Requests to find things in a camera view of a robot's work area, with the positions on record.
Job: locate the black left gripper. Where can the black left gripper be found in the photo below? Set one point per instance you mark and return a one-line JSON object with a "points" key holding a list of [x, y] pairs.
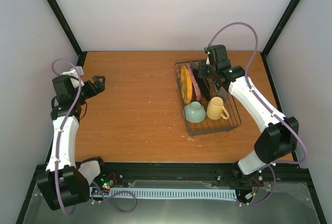
{"points": [[94, 91]]}

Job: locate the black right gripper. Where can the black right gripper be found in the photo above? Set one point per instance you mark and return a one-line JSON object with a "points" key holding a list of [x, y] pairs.
{"points": [[201, 72]]}

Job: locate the brown rimmed beige plate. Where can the brown rimmed beige plate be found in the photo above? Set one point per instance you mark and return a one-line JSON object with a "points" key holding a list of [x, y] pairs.
{"points": [[202, 83]]}

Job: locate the yellow polka dot plate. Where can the yellow polka dot plate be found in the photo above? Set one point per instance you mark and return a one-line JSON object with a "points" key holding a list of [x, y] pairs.
{"points": [[186, 84]]}

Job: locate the pink scalloped plate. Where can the pink scalloped plate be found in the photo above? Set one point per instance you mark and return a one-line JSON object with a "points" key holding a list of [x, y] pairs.
{"points": [[195, 84]]}

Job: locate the dark speckled stone plate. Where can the dark speckled stone plate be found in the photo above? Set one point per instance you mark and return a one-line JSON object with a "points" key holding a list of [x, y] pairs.
{"points": [[220, 88]]}

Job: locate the yellow ceramic mug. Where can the yellow ceramic mug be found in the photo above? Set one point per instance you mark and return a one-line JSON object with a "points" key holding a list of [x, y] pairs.
{"points": [[216, 109]]}

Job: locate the pale green ceramic bowl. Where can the pale green ceramic bowl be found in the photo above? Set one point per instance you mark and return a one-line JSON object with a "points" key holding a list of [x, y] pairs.
{"points": [[194, 112]]}

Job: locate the green wire dish rack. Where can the green wire dish rack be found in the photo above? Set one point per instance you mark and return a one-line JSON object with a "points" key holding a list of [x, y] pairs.
{"points": [[208, 125]]}

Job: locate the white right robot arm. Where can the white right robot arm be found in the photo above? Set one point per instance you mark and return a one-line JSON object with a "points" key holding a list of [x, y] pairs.
{"points": [[277, 132]]}

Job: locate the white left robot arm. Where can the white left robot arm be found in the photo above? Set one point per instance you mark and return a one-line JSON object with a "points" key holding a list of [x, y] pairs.
{"points": [[64, 184]]}

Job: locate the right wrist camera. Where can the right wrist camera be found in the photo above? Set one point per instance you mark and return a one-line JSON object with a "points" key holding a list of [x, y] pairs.
{"points": [[207, 52]]}

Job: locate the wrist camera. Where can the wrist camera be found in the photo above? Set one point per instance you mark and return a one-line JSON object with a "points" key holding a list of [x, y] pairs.
{"points": [[74, 72], [207, 52]]}

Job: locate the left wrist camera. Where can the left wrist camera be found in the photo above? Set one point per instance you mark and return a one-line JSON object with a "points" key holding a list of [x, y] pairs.
{"points": [[74, 72]]}

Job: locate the black left frame post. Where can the black left frame post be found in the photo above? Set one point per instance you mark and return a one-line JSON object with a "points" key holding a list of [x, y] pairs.
{"points": [[65, 27]]}

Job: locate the black frame post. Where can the black frame post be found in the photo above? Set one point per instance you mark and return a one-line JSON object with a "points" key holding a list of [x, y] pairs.
{"points": [[65, 27], [288, 12]]}

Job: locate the light blue slotted cable duct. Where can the light blue slotted cable duct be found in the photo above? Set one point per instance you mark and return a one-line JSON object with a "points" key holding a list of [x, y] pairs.
{"points": [[172, 194]]}

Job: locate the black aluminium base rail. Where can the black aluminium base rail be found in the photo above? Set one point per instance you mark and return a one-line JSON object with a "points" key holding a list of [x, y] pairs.
{"points": [[219, 174]]}

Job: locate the black right frame post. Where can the black right frame post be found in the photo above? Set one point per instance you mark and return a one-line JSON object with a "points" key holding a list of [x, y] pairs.
{"points": [[288, 12]]}

